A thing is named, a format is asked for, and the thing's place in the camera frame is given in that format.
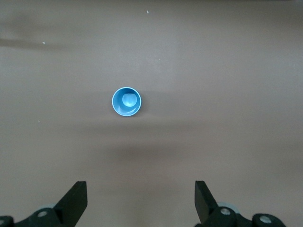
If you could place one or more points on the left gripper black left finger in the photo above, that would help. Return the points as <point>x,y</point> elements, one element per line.
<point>71,205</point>

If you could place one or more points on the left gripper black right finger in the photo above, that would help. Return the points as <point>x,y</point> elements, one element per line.
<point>207,205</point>

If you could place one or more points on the blue plastic cup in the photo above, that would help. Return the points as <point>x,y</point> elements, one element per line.
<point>127,101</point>

